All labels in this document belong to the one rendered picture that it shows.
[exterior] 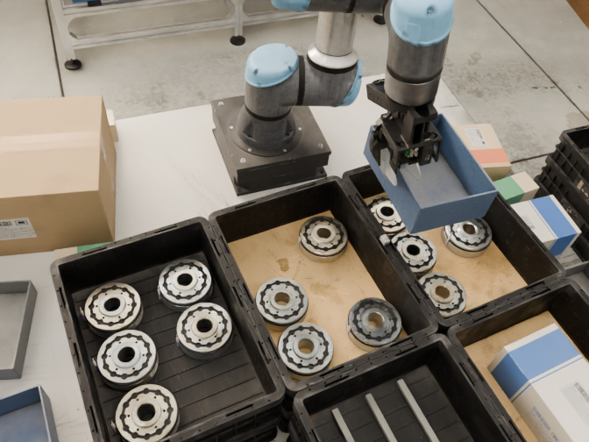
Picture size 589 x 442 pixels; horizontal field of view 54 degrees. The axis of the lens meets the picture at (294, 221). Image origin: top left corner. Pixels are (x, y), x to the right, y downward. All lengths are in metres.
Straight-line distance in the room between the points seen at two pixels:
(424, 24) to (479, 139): 0.94
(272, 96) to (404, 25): 0.65
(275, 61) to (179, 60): 1.75
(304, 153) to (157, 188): 0.39
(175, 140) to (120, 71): 1.43
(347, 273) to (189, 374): 0.38
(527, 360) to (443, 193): 0.33
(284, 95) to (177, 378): 0.66
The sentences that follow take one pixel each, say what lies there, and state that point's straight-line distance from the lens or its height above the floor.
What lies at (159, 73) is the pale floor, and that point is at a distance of 2.98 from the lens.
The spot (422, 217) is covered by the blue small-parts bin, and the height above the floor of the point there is 1.11.
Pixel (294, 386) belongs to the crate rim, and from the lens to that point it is 0.97.
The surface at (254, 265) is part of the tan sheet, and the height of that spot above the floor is 0.83.
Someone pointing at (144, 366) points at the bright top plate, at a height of 0.86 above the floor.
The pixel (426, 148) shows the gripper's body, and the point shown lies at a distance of 0.88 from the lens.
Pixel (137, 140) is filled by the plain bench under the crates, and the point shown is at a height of 0.70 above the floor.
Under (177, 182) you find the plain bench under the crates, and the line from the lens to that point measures 1.52.
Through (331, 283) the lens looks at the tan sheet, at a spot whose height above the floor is 0.83.
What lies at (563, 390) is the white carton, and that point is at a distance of 1.12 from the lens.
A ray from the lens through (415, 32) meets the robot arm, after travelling 0.74.
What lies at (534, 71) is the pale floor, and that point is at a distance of 3.40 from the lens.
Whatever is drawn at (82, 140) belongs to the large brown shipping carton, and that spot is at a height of 0.90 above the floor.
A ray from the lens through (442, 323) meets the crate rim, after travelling 1.08.
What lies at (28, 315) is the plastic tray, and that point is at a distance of 1.33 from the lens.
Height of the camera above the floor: 1.83
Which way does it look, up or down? 52 degrees down
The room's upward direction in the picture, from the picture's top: 7 degrees clockwise
